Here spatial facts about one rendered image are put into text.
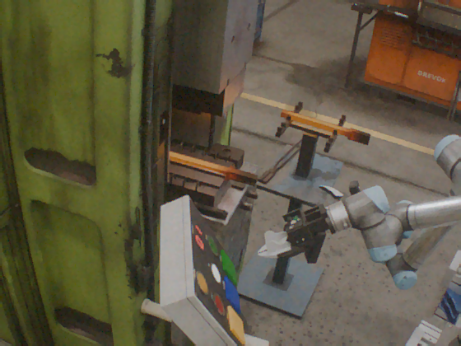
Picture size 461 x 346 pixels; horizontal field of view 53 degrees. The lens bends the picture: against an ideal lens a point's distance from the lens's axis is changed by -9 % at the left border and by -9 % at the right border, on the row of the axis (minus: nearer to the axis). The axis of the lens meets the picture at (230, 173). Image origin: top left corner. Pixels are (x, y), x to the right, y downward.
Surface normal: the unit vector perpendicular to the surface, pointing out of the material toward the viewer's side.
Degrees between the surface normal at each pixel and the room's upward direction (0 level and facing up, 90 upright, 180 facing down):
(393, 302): 0
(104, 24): 89
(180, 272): 30
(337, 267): 0
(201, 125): 90
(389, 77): 90
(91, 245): 90
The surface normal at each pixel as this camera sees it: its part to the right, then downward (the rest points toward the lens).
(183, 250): -0.41, -0.72
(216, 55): -0.33, 0.51
